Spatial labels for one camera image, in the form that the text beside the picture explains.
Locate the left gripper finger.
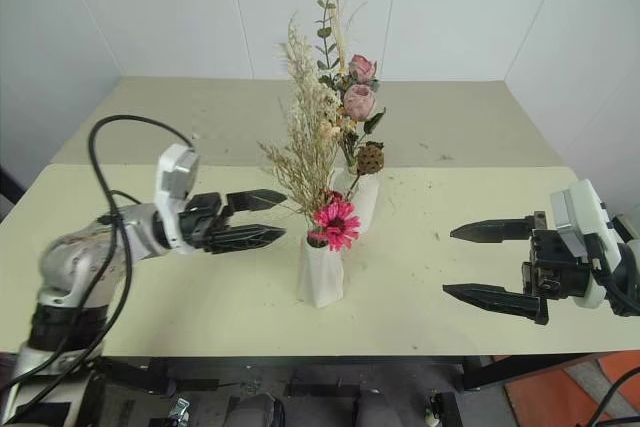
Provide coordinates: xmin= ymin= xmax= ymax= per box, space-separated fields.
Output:
xmin=226 ymin=188 xmax=288 ymax=215
xmin=210 ymin=224 xmax=288 ymax=255

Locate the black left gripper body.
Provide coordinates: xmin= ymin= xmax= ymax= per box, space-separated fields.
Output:
xmin=177 ymin=190 xmax=237 ymax=254

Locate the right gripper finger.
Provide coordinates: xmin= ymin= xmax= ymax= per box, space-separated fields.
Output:
xmin=442 ymin=282 xmax=549 ymax=326
xmin=449 ymin=211 xmax=547 ymax=245

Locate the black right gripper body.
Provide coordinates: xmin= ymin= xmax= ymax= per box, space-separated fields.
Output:
xmin=521 ymin=228 xmax=592 ymax=299

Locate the dried grass pink daisy bouquet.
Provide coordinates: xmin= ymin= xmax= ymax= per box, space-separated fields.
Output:
xmin=256 ymin=10 xmax=363 ymax=253

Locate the tall twisted white vase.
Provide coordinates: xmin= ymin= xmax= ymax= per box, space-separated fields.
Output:
xmin=296 ymin=234 xmax=347 ymax=309

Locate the orange floor mat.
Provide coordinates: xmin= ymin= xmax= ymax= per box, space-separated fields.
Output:
xmin=503 ymin=350 xmax=640 ymax=427

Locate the short white vase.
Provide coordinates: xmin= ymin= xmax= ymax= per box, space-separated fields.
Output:
xmin=331 ymin=166 xmax=381 ymax=234

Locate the pink rose eucalyptus bouquet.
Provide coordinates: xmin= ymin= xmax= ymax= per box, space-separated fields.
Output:
xmin=314 ymin=0 xmax=388 ymax=198

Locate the metal caster wheel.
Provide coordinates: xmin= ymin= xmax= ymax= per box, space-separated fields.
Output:
xmin=171 ymin=396 xmax=192 ymax=427

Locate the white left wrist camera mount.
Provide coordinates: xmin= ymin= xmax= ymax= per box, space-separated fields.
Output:
xmin=153 ymin=142 xmax=202 ymax=255

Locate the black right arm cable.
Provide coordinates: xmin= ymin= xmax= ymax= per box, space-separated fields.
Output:
xmin=582 ymin=241 xmax=640 ymax=427

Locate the black table frame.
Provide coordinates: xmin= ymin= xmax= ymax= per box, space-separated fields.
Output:
xmin=97 ymin=352 xmax=604 ymax=427

